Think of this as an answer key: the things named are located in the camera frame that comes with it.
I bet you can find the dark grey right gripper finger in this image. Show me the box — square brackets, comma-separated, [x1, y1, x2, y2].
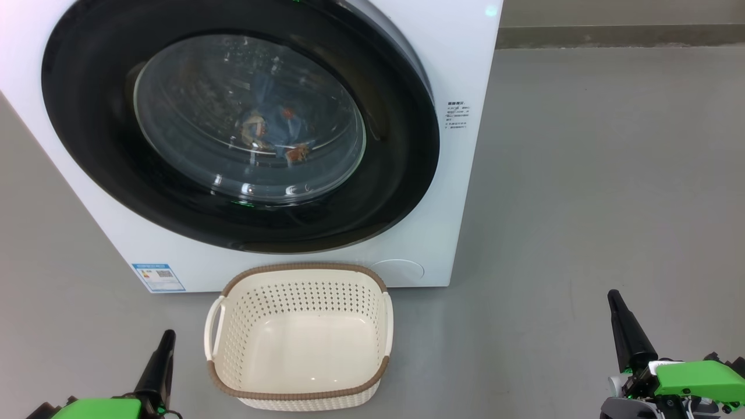
[607, 289, 658, 373]

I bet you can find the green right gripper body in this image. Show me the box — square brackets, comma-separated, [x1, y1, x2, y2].
[599, 356, 745, 419]

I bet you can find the cream perforated laundry basket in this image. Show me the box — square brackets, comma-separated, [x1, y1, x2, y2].
[204, 262, 395, 412]

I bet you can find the printed text label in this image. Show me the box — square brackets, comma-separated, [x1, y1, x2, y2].
[445, 101, 471, 130]

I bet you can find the round white filter cover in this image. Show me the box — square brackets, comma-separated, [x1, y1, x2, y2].
[370, 259, 425, 287]

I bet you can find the black washing machine door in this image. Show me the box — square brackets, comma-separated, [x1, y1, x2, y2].
[41, 0, 441, 254]

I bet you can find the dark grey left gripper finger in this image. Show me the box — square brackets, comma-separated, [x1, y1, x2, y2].
[134, 329, 176, 415]

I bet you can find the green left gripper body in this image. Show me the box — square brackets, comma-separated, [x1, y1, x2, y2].
[51, 397, 143, 419]

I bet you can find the blue energy label sticker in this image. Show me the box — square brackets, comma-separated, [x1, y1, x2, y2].
[131, 263, 186, 293]

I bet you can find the white front-load washing machine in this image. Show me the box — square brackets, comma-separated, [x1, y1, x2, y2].
[0, 0, 505, 293]

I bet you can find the blue patterned garment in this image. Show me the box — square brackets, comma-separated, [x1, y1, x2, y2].
[250, 73, 295, 114]
[240, 105, 314, 162]

